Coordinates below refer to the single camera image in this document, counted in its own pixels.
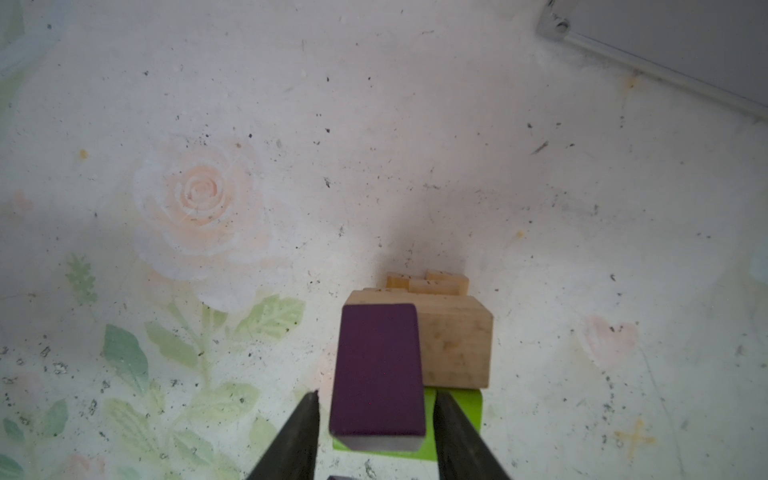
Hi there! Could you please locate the natural wood block with hole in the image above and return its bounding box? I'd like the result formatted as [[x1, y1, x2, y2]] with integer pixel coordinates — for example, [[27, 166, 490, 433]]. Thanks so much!
[[407, 269, 470, 296]]

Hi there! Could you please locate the purple wood block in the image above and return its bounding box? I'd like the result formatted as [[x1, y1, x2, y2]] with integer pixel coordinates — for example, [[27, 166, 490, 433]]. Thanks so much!
[[329, 304, 426, 452]]

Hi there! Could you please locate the green wood block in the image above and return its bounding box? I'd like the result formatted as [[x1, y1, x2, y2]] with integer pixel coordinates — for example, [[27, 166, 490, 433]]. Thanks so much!
[[331, 386, 484, 463]]

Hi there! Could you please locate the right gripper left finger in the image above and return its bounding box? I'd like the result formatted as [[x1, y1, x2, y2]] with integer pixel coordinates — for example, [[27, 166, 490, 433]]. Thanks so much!
[[246, 391, 320, 480]]

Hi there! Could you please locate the silver metal first-aid case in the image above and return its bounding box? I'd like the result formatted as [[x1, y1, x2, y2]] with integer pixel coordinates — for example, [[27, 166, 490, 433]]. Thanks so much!
[[537, 0, 767, 118]]

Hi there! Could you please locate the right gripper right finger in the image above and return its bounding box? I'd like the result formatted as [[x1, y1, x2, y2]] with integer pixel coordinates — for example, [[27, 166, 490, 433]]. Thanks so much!
[[433, 391, 511, 480]]

